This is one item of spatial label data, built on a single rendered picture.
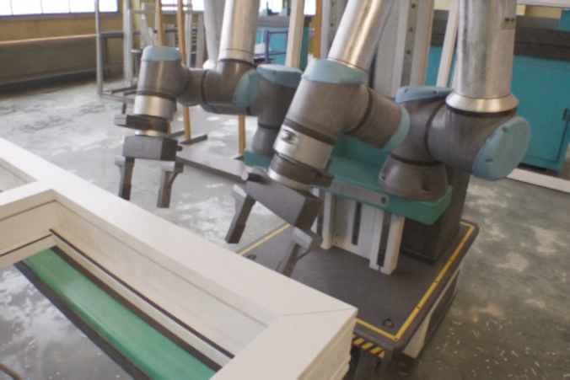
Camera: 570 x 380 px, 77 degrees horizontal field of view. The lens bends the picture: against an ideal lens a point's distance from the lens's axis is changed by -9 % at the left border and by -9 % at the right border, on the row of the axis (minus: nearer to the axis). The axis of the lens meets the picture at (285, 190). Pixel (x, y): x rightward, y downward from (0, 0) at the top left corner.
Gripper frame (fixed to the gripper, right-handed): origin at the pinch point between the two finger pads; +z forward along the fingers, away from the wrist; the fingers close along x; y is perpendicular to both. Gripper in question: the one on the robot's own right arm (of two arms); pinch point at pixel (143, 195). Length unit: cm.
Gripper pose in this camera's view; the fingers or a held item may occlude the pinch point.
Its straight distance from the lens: 92.7
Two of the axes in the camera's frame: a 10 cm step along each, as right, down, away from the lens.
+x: -8.7, -1.1, 4.8
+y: 4.8, 0.6, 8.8
